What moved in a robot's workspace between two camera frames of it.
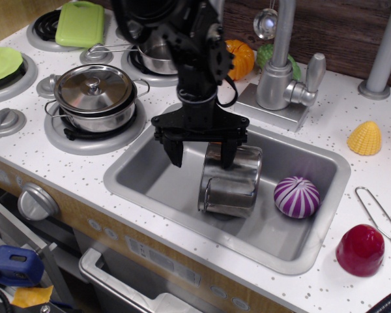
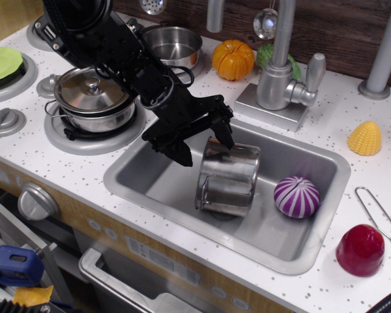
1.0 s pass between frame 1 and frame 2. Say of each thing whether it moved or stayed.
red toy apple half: stayed
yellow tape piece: stayed
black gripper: moved
